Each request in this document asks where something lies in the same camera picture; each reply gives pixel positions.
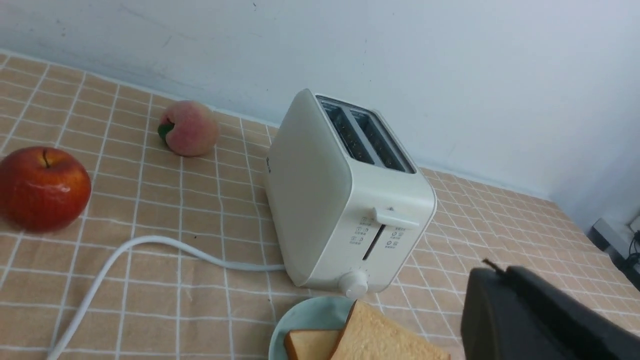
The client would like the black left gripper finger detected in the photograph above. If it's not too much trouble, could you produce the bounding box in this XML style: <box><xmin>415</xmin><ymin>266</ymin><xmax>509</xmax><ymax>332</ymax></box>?
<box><xmin>461</xmin><ymin>259</ymin><xmax>640</xmax><ymax>360</ymax></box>

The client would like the toasted bread slice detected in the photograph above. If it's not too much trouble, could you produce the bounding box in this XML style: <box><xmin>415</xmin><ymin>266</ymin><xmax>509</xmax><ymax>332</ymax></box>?
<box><xmin>329</xmin><ymin>300</ymin><xmax>451</xmax><ymax>360</ymax></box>
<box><xmin>284</xmin><ymin>329</ymin><xmax>341</xmax><ymax>360</ymax></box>

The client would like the grey box at table edge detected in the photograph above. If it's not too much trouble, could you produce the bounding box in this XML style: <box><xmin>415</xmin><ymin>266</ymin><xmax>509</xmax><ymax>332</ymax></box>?
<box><xmin>587</xmin><ymin>218</ymin><xmax>640</xmax><ymax>290</ymax></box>

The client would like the light blue round plate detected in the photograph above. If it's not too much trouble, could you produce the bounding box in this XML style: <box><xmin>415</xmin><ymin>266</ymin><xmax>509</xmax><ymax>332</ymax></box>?
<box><xmin>268</xmin><ymin>296</ymin><xmax>355</xmax><ymax>360</ymax></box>

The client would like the white two-slot toaster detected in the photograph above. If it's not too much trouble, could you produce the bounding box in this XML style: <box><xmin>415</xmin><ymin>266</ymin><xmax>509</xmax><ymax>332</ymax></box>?
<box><xmin>263</xmin><ymin>88</ymin><xmax>437</xmax><ymax>299</ymax></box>

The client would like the checkered beige tablecloth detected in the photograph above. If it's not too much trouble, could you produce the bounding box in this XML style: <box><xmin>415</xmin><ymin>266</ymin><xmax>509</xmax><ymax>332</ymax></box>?
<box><xmin>0</xmin><ymin>50</ymin><xmax>640</xmax><ymax>360</ymax></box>

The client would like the pink peach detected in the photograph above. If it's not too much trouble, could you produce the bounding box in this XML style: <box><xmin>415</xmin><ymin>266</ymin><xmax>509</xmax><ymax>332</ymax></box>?
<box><xmin>157</xmin><ymin>100</ymin><xmax>220</xmax><ymax>157</ymax></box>

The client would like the red apple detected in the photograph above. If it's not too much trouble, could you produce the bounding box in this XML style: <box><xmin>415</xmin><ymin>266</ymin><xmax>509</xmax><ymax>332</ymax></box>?
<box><xmin>0</xmin><ymin>146</ymin><xmax>92</xmax><ymax>233</ymax></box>

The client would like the white toaster power cord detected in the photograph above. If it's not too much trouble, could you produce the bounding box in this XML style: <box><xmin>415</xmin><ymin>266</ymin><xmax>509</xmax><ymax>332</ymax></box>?
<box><xmin>47</xmin><ymin>235</ymin><xmax>287</xmax><ymax>360</ymax></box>

